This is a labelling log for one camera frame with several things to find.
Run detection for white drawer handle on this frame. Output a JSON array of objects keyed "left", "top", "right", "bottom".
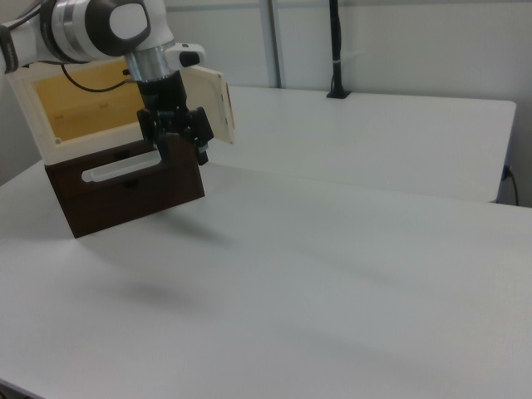
[{"left": 81, "top": 150, "right": 164, "bottom": 185}]

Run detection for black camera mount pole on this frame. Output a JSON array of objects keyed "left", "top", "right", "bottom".
[{"left": 325, "top": 0, "right": 352, "bottom": 101}]

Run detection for grey wall panel post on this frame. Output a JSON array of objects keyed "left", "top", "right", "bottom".
[{"left": 265, "top": 0, "right": 288, "bottom": 90}]

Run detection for orange door handle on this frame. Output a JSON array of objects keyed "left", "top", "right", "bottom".
[{"left": 224, "top": 81, "right": 237, "bottom": 131}]

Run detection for cream cabinet door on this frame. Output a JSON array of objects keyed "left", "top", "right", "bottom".
[{"left": 181, "top": 64, "right": 236, "bottom": 146}]

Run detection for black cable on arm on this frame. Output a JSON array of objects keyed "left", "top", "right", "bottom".
[{"left": 61, "top": 62, "right": 139, "bottom": 93}]

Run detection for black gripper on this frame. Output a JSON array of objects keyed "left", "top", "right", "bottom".
[{"left": 136, "top": 69, "right": 215, "bottom": 167}]

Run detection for black cable at table edge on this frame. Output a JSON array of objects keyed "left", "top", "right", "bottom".
[{"left": 503, "top": 165, "right": 521, "bottom": 206}]

